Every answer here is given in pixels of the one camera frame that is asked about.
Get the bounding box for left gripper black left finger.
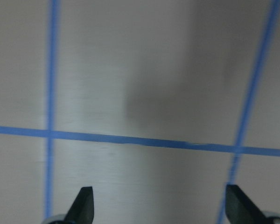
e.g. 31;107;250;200
63;187;94;224

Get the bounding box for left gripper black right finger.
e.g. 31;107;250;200
225;184;270;224

